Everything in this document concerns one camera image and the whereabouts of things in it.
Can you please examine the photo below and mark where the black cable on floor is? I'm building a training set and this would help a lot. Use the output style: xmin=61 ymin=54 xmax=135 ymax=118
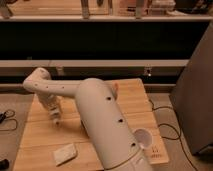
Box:
xmin=148 ymin=98 xmax=200 ymax=171
xmin=0 ymin=108 xmax=19 ymax=132

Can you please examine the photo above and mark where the long grey shelf rail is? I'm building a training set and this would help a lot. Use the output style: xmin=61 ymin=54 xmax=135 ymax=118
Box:
xmin=0 ymin=60 xmax=189 ymax=68

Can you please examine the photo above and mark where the beige sponge block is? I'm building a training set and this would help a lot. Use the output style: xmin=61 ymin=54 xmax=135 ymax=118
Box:
xmin=53 ymin=143 xmax=78 ymax=166

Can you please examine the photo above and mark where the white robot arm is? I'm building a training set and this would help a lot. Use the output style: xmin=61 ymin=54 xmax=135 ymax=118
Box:
xmin=23 ymin=68 xmax=154 ymax=171

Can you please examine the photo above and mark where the wooden table board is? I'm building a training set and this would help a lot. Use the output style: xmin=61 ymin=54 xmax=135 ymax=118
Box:
xmin=13 ymin=79 xmax=169 ymax=171

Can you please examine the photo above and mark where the grey cabinet on right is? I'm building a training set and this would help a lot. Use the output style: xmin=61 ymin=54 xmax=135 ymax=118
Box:
xmin=170 ymin=21 xmax=213 ymax=155

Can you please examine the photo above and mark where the black object bottom left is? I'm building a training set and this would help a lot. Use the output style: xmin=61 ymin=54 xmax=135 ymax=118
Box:
xmin=0 ymin=159 xmax=10 ymax=170

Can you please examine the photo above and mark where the black cable on right floor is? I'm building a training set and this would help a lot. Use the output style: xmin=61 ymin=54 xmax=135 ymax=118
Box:
xmin=148 ymin=98 xmax=200 ymax=171

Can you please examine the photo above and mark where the black cable on left floor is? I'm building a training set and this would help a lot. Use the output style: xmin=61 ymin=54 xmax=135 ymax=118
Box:
xmin=0 ymin=108 xmax=19 ymax=132

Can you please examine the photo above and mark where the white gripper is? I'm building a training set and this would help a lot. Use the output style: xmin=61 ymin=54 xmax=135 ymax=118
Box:
xmin=37 ymin=94 xmax=59 ymax=109

